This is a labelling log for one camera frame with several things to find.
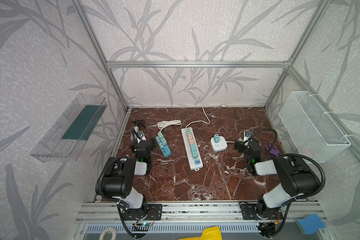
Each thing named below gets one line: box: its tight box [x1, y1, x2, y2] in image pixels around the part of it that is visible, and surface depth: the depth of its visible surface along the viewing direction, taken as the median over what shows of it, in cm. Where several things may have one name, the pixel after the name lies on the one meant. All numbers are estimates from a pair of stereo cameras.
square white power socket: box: [210, 136, 228, 152], surface depth 98 cm
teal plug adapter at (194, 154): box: [191, 149, 198, 159], surface depth 89 cm
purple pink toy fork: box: [264, 142, 280, 156], surface depth 98 cm
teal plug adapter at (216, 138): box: [213, 133, 220, 143], surface depth 97 cm
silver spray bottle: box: [132, 119, 146, 132], surface depth 110 cm
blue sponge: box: [295, 213, 327, 235], surface depth 70 cm
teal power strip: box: [155, 136, 172, 158], surface depth 96 cm
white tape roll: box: [99, 227, 117, 240], surface depth 69 cm
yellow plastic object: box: [178, 226, 223, 240], surface depth 69 cm
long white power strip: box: [181, 127, 203, 172], surface depth 92 cm
